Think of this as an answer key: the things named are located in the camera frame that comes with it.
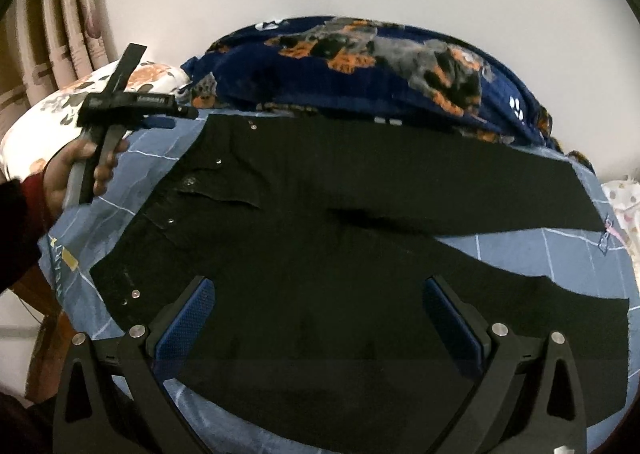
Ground black denim pants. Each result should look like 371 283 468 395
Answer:
90 116 628 453

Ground dark left sleeve forearm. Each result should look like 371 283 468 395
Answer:
1 172 56 292

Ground person's left hand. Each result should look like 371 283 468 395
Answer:
42 138 129 220

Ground white floral pillow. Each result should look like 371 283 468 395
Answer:
1 58 188 180

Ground beige striped curtain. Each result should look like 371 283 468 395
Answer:
1 0 112 133

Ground white dotted cloth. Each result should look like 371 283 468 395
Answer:
602 178 640 256

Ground navy dog print blanket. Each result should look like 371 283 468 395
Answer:
180 16 562 152

